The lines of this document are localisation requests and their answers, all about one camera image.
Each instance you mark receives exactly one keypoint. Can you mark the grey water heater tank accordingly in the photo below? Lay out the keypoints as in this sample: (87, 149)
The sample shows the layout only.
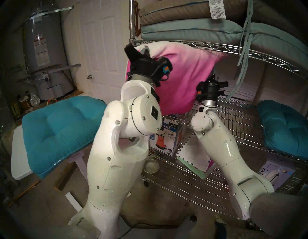
(45, 36)

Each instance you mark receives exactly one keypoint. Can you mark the white window blinds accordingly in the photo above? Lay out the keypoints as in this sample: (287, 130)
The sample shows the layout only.
(250, 79)

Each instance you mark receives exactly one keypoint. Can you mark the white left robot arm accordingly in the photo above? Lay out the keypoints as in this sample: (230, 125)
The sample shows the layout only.
(115, 156)

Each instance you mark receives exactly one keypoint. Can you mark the small metal bowl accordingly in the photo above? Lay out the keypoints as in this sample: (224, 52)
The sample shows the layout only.
(151, 166)

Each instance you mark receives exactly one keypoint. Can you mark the white pink flamingo pillow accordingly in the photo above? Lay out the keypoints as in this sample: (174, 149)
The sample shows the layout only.
(182, 79)

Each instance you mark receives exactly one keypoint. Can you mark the utility pump cardboard box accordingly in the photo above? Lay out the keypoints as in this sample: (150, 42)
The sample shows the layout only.
(168, 137)

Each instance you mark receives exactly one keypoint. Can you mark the silver foil wrapped object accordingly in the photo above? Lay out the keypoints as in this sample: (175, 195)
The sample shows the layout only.
(35, 99)

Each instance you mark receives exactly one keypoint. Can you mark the light blue bench cushion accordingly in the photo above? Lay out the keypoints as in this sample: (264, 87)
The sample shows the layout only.
(192, 30)

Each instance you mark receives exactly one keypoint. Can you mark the green paper sheet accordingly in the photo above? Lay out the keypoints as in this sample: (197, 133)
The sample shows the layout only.
(192, 171)

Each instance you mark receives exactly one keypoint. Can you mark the wooden stick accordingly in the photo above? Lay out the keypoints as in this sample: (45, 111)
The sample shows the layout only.
(24, 192)

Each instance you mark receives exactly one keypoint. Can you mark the tan bench cushion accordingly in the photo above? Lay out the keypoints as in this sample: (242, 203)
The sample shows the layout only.
(173, 12)

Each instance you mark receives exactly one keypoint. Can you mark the wooden board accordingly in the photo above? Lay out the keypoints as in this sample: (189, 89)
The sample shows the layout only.
(63, 178)

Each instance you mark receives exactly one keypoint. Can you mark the rusty anchor wall hook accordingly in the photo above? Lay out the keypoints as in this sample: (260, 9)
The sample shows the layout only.
(138, 29)

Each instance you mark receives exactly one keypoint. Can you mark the black base knob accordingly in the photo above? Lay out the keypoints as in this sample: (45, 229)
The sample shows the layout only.
(193, 218)

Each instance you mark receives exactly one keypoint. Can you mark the white cushion care label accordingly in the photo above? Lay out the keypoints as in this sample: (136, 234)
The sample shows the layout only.
(217, 9)

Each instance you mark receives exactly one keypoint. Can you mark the grey robot base platform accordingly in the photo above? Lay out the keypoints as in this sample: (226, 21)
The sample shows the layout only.
(163, 232)

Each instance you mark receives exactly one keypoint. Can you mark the white panel door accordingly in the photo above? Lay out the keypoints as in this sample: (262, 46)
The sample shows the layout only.
(105, 43)

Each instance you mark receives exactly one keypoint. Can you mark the white folding table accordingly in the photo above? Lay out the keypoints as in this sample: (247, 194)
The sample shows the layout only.
(20, 156)

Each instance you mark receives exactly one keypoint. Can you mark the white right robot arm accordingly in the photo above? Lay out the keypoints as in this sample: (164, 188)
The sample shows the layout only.
(221, 149)

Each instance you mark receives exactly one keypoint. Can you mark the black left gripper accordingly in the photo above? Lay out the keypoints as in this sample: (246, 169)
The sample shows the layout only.
(146, 67)

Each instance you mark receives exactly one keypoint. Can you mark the teal tufted seat cushion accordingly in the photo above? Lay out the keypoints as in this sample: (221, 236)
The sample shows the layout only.
(60, 132)
(284, 130)

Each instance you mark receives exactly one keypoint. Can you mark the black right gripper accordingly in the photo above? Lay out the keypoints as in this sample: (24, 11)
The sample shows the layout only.
(210, 91)

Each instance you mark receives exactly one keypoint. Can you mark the lamp picture cardboard box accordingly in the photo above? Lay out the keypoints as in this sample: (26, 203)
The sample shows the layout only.
(276, 172)

